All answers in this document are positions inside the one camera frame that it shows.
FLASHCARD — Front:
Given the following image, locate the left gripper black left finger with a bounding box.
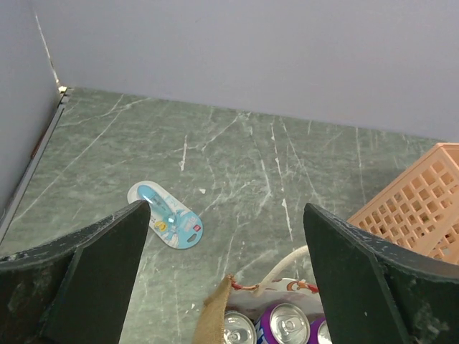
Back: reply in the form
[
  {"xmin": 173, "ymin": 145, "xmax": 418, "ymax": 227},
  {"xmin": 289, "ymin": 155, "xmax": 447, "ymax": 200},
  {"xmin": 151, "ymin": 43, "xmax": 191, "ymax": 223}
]
[{"xmin": 1, "ymin": 201, "xmax": 151, "ymax": 343}]

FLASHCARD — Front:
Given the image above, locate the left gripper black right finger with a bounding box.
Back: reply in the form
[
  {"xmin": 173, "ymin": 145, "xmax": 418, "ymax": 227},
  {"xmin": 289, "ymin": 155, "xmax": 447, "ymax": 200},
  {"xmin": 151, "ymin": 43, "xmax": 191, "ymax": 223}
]
[{"xmin": 303, "ymin": 203, "xmax": 458, "ymax": 343}]

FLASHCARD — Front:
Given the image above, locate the brown canvas tote bag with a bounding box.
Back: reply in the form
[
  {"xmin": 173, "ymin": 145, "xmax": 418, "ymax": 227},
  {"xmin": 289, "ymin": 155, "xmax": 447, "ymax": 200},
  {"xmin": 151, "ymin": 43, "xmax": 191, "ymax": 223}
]
[{"xmin": 192, "ymin": 245, "xmax": 324, "ymax": 343}]

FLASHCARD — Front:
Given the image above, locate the purple soda can right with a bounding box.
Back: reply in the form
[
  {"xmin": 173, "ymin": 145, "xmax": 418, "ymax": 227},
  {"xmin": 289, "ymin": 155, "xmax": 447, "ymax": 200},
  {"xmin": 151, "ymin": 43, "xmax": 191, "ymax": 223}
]
[{"xmin": 308, "ymin": 317, "xmax": 332, "ymax": 344}]

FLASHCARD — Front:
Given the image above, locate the purple soda can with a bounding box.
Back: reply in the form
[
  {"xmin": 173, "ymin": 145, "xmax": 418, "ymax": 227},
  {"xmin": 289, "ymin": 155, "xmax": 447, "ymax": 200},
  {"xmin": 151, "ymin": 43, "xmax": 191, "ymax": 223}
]
[
  {"xmin": 255, "ymin": 303, "xmax": 311, "ymax": 344},
  {"xmin": 308, "ymin": 317, "xmax": 332, "ymax": 344}
]

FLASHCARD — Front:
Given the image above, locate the peach plastic file organizer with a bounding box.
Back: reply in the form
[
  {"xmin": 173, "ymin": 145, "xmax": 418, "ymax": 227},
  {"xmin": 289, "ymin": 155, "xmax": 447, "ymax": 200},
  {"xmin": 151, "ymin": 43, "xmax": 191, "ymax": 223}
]
[{"xmin": 348, "ymin": 143, "xmax": 458, "ymax": 264}]

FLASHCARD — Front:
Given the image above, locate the purple soda can centre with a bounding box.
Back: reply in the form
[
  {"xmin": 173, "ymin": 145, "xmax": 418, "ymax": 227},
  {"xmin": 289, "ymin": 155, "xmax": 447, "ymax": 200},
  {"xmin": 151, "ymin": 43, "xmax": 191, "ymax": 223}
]
[{"xmin": 255, "ymin": 303, "xmax": 311, "ymax": 344}]

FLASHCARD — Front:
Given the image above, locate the blue white blister pack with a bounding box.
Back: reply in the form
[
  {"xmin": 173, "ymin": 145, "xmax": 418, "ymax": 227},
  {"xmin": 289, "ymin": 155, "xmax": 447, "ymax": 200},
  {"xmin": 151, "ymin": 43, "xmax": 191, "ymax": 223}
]
[{"xmin": 127, "ymin": 181, "xmax": 204, "ymax": 249}]

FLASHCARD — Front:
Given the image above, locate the silver top soda can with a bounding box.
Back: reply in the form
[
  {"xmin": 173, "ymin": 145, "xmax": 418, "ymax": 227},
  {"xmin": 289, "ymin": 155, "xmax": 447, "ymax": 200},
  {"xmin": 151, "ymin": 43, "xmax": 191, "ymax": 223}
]
[{"xmin": 223, "ymin": 310, "xmax": 257, "ymax": 344}]

